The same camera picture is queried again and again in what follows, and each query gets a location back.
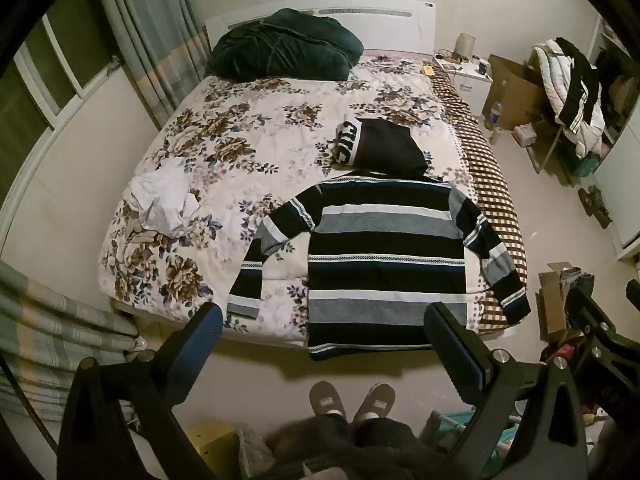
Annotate large cardboard box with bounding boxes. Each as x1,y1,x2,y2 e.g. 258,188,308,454
482,55,549,132

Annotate white padded jacket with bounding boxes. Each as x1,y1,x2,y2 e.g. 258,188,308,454
531,40,609,159

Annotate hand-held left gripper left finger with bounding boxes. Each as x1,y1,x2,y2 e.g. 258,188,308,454
57,302,224,480

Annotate person's dark trousers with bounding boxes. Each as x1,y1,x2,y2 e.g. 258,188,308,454
260,412,451,480

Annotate white nightstand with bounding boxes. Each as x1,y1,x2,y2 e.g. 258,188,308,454
434,55,493,118

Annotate white wardrobe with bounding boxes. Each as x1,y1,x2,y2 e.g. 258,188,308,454
592,115,640,262

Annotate teal plastic basket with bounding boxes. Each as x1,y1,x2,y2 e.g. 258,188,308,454
429,407,526,462

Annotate metal chair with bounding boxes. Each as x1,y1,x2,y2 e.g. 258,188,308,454
529,110,576,177

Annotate yellow box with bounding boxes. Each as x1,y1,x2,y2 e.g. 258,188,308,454
187,422,242,480

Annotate striped green curtain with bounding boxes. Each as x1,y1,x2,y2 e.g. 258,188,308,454
0,260,142,422
94,0,212,132

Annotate dark green blanket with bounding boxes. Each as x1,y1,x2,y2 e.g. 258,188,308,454
206,8,364,82

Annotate striped knit sweater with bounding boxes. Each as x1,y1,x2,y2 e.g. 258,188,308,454
227,170,532,361

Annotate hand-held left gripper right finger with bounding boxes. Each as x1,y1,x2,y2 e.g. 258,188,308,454
424,301,588,480

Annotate black garment with white lettering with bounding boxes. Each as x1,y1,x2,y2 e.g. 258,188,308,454
334,116,430,178

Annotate floral quilt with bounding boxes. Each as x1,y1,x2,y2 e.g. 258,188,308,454
97,52,481,346

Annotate crumpled white cloth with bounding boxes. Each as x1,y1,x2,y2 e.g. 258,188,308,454
124,157,201,238

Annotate small open cardboard box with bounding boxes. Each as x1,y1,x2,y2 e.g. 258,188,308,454
536,261,582,337

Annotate white headboard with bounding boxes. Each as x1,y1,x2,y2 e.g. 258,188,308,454
205,0,438,57

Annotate dark slippers pair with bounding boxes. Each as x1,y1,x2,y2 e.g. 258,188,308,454
577,185,614,229

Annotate window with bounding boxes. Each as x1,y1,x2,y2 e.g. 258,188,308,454
0,10,124,133

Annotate black jacket with white stripes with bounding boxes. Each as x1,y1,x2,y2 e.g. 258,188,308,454
554,37,602,127

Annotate clear plastic bag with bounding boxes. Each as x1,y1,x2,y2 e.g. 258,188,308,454
237,425,275,480

